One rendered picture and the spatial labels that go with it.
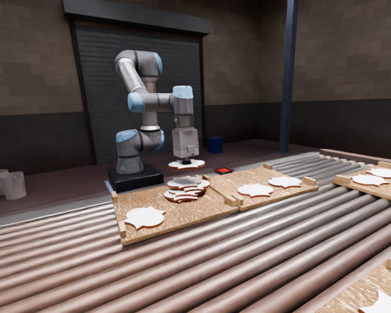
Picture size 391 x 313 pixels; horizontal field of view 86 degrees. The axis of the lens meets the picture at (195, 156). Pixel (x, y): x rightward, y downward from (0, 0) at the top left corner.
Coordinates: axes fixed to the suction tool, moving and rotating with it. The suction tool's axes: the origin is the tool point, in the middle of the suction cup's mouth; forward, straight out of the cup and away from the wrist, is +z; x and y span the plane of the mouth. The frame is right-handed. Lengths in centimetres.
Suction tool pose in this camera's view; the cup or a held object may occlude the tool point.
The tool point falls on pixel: (187, 166)
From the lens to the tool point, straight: 87.9
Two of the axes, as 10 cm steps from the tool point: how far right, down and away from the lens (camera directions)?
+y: 8.4, -1.7, 5.2
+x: -5.5, -1.8, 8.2
